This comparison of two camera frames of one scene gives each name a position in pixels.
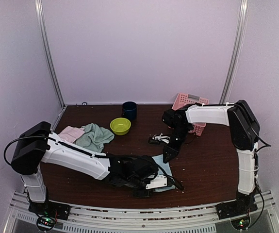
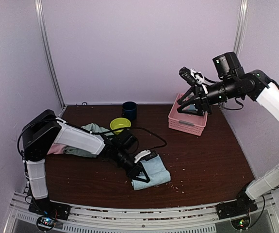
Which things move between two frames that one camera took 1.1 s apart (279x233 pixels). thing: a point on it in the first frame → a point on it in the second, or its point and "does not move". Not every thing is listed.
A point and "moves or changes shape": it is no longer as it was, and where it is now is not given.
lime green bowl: (120, 126) does not move
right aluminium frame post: (240, 38) does not move
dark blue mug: (129, 110) does not move
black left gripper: (138, 194) → (132, 172)
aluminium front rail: (194, 220) does not move
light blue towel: (166, 168) moves or changes shape
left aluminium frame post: (40, 13) does not move
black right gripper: (173, 151) → (198, 104)
